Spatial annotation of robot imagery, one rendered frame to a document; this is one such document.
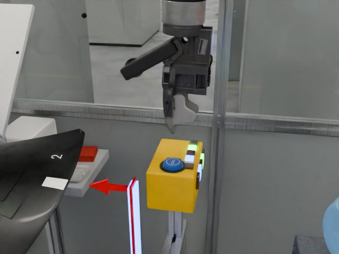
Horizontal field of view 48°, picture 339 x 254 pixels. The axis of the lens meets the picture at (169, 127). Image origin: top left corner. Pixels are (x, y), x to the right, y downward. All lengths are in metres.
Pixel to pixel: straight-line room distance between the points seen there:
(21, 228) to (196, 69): 0.37
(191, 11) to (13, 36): 0.47
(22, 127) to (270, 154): 0.80
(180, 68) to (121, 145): 0.71
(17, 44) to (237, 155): 0.75
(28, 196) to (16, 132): 0.72
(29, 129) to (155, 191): 0.59
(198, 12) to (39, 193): 0.37
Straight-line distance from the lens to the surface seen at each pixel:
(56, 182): 0.54
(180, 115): 0.71
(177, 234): 0.93
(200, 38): 0.66
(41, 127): 1.26
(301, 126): 1.24
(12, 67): 0.92
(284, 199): 1.37
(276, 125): 1.24
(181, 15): 0.64
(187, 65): 0.66
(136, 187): 0.52
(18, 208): 0.54
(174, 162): 0.78
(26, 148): 0.62
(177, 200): 0.79
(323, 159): 1.30
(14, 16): 0.99
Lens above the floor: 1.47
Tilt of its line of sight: 25 degrees down
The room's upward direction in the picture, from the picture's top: straight up
